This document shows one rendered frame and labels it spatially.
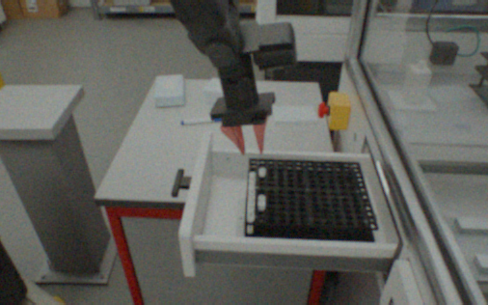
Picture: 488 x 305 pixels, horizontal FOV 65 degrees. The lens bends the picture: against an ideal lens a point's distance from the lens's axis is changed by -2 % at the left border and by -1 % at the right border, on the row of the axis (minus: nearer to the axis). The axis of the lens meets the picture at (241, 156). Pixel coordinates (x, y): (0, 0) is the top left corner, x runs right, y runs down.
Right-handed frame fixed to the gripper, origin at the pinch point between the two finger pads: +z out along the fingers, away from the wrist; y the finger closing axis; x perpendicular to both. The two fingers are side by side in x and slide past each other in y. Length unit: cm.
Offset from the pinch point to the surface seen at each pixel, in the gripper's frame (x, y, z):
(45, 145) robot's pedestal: 31, -75, 13
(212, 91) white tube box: 50, -23, 9
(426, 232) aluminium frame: -16.5, 26.0, 4.4
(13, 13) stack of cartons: 328, -333, 6
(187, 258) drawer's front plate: -17.5, -9.3, 9.0
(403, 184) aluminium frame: -7.2, 24.4, 3.6
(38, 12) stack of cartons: 334, -308, 11
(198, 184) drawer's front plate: -6.3, -9.1, 2.8
